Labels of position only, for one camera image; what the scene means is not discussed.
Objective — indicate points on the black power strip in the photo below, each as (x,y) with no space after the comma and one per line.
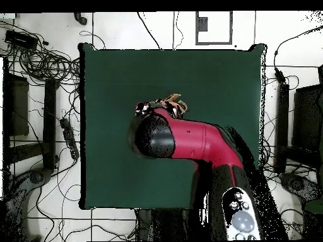
(69,137)

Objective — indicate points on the black frame stand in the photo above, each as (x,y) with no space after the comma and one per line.
(49,121)
(282,121)

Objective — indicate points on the dark green table cloth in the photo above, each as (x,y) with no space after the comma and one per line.
(121,100)

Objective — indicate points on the dark square block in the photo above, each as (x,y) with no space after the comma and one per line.
(202,24)

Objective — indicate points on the dark stand base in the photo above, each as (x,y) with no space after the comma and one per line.
(296,184)
(37,176)

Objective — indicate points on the green object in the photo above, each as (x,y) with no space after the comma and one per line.
(314,206)

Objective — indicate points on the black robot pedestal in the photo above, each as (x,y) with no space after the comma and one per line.
(166,224)

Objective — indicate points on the grey rectangular frame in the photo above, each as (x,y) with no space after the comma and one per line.
(214,43)

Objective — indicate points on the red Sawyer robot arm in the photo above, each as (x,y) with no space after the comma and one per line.
(191,138)

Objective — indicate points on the black adapter box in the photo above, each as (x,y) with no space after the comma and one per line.
(20,39)

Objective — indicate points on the tan terry towel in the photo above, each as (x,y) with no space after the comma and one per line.
(174,97)

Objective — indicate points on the black hook-shaped object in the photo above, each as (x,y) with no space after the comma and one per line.
(82,20)

